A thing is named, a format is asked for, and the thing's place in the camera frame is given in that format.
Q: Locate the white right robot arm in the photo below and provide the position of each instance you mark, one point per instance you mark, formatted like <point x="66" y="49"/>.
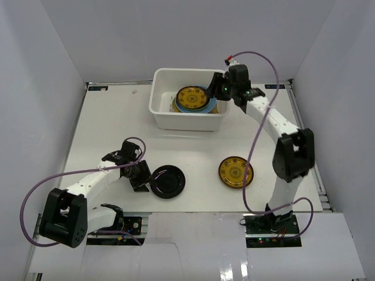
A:
<point x="294" y="154"/>

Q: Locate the white plastic bin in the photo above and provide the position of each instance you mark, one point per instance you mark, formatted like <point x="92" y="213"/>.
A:
<point x="165" y="85"/>

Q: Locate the light blue plate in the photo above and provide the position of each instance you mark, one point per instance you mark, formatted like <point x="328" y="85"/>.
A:
<point x="205" y="110"/>

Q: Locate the black plate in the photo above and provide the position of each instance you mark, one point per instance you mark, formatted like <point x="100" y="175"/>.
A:
<point x="167" y="182"/>

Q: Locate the white paper sheet front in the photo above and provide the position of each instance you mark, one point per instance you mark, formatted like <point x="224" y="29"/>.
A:
<point x="207" y="246"/>

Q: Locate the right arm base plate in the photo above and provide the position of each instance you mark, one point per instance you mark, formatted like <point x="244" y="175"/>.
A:
<point x="261" y="234"/>

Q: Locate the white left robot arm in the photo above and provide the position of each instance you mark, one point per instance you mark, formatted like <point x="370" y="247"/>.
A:
<point x="67" y="216"/>

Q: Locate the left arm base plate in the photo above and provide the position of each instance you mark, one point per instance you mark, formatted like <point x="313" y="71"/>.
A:
<point x="130" y="225"/>

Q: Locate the round woven bamboo plate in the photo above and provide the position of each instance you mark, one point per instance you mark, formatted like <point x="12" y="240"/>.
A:
<point x="174" y="107"/>

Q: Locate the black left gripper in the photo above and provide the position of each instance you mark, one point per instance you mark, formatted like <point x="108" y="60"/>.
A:
<point x="140" y="178"/>

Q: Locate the rectangular woven bamboo plate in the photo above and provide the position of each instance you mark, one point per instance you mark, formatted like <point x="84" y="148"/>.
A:
<point x="215" y="109"/>

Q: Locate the yellow patterned plate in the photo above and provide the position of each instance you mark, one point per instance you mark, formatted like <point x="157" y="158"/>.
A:
<point x="232" y="171"/>
<point x="192" y="98"/>

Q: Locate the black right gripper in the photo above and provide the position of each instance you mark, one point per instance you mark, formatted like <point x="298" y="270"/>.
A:
<point x="218" y="79"/>

